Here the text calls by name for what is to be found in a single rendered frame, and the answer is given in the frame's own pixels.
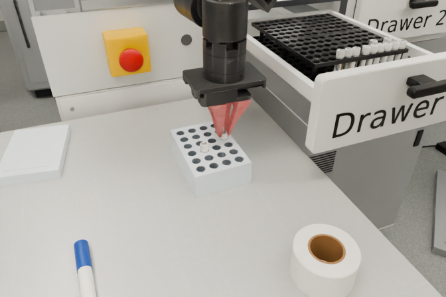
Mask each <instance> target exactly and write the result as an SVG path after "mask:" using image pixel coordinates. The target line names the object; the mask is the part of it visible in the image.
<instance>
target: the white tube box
mask: <svg viewBox="0 0 446 297"><path fill-rule="evenodd" d="M170 137H171V149H172V151H173V153H174V156H175V158H176V160H177V162H178V164H179V166H180V168H181V170H182V172H183V174H184V176H185V178H186V180H187V182H188V184H189V186H190V188H191V190H192V192H193V194H194V196H195V198H200V197H203V196H207V195H210V194H214V193H216V192H221V191H224V190H228V189H231V188H235V187H238V186H243V185H245V184H249V183H251V177H252V162H251V160H250V159H249V158H248V157H247V155H246V154H245V153H244V151H243V150H242V149H241V148H240V146H239V145H238V144H237V142H236V141H235V140H234V138H233V137H232V136H231V135H229V136H228V138H227V140H225V141H222V140H220V137H219V136H218V135H217V134H216V130H215V128H214V123H213V121H209V122H205V123H200V124H196V125H191V126H187V127H181V128H178V129H172V130H170ZM201 142H207V143H208V152H207V153H201V152H200V143H201Z"/></svg>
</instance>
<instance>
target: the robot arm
mask: <svg viewBox="0 0 446 297"><path fill-rule="evenodd" d="M276 1H277V0H173V2H174V5H175V8H176V10H177V11H178V12H179V13H180V14H181V15H182V16H184V17H186V18H187V19H188V20H190V21H192V22H193V23H195V24H196V25H198V26H199V27H202V35H203V37H204V38H202V53H203V68H194V69H189V70H183V81H184V83H185V84H186V85H187V84H188V85H189V86H190V88H191V94H192V95H193V97H194V98H195V99H197V100H198V102H199V104H200V105H201V106H202V107H207V108H208V110H209V112H210V114H211V117H212V121H213V123H214V128H215V130H216V134H217V135H218V136H219V137H222V132H223V128H224V130H225V131H227V133H228V136H229V135H230V133H231V132H232V129H233V128H234V125H235V124H236V122H237V121H238V119H239V118H240V117H241V116H242V114H243V113H244V111H245V110H246V109H247V108H248V106H249V105H250V103H251V93H250V92H249V91H248V90H247V89H248V88H256V87H260V86H261V87H262V88H265V87H266V80H267V78H266V77H265V76H264V75H263V74H262V73H261V72H260V71H259V70H258V69H257V68H255V67H254V66H253V65H252V64H251V63H250V62H246V43H247V29H248V5H249V2H250V3H251V4H252V5H253V6H254V7H257V8H258V9H261V10H262V11H265V12H267V13H268V12H269V11H270V10H271V8H272V7H273V6H274V4H275V3H276ZM232 105H233V110H232V113H231V116H230V109H231V106H232Z"/></svg>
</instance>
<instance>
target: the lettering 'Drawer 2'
mask: <svg viewBox="0 0 446 297"><path fill-rule="evenodd" d="M443 11H444V12H445V14H444V16H443V17H442V18H441V19H440V20H439V21H438V22H437V23H436V26H437V25H442V24H443V23H439V22H440V21H441V20H442V19H443V18H444V17H445V16H446V10H442V11H440V13H441V12H443ZM431 16H432V15H430V16H426V19H425V23H424V26H423V27H425V25H426V22H427V19H428V18H429V17H431ZM419 18H420V19H421V21H419V22H416V20H418V19H419ZM412 20H413V18H411V21H410V22H409V25H408V19H406V20H405V22H404V25H405V23H406V30H408V29H409V26H410V24H411V22H412ZM416 20H415V21H414V24H413V27H414V28H415V29H418V28H420V27H421V26H419V27H416V26H415V24H416V23H422V21H423V17H418V18H417V19H416ZM370 21H376V22H377V26H376V29H378V26H379V21H378V20H377V19H370V20H369V22H368V26H370ZM391 22H395V23H396V24H395V25H390V26H389V27H388V32H393V31H394V32H395V31H396V26H397V20H392V21H390V23H391ZM385 23H388V21H386V22H382V27H381V31H382V29H383V26H384V24H385ZM404 25H403V26H402V19H401V24H400V30H403V28H404ZM392 26H395V27H394V29H393V30H391V31H390V27H392Z"/></svg>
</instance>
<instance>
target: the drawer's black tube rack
mask: <svg viewBox="0 0 446 297"><path fill-rule="evenodd" d="M252 26H253V27H254V28H256V29H258V30H259V31H260V35H259V36H253V38H254V39H256V40H257V41H258V42H260V43H261V44H263V45H264V46H265V47H266V48H268V49H269V50H271V51H272V52H273V53H275V54H276V55H278V56H279V57H280V58H282V59H283V60H284V61H286V62H287V63H288V64H290V65H291V66H293V67H294V68H295V69H296V70H298V71H299V72H301V73H302V74H303V75H305V76H306V77H308V78H309V79H310V80H311V81H313V82H315V78H316V77H317V76H318V75H319V74H323V73H327V72H333V71H334V66H335V65H333V66H325V67H321V68H314V67H312V66H310V65H309V64H308V61H309V60H313V59H316V60H318V59H319V58H325V57H329V56H336V51H337V49H343V50H344V49H345V48H353V47H355V46H357V47H360V51H361V52H362V47H363V46H364V45H369V42H370V40H371V39H375V40H377V41H378V43H383V39H384V38H383V37H381V36H378V35H377V34H374V33H372V32H370V31H367V30H365V29H362V28H360V27H358V26H356V25H354V24H352V23H349V22H347V21H344V20H342V19H340V18H338V17H336V16H334V15H331V14H329V13H326V14H320V15H309V16H303V17H292V18H286V19H276V20H269V21H259V22H252Z"/></svg>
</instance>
